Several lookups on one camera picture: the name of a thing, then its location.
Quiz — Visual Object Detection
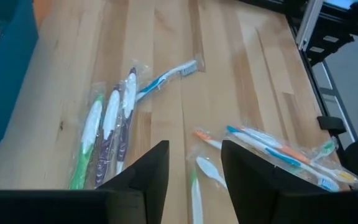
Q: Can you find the pile of wrapped toothbrushes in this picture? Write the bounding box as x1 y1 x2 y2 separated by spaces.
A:
225 124 341 192

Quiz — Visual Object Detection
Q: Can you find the dark blue plastic bin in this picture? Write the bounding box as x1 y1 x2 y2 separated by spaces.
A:
0 0 39 153

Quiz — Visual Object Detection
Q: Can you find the purple toothbrush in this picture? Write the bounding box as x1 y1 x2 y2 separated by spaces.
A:
94 85 122 189
115 60 150 175

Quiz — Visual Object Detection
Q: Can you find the blue toothbrush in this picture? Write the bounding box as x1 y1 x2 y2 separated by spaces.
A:
135 54 206 102

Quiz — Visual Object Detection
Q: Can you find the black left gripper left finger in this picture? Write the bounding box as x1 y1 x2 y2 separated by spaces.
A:
96 139 170 224

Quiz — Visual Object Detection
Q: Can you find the yellow toothbrush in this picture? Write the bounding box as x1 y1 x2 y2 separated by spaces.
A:
241 126 358 184

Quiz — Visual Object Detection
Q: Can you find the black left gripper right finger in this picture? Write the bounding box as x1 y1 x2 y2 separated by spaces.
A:
221 139 347 224

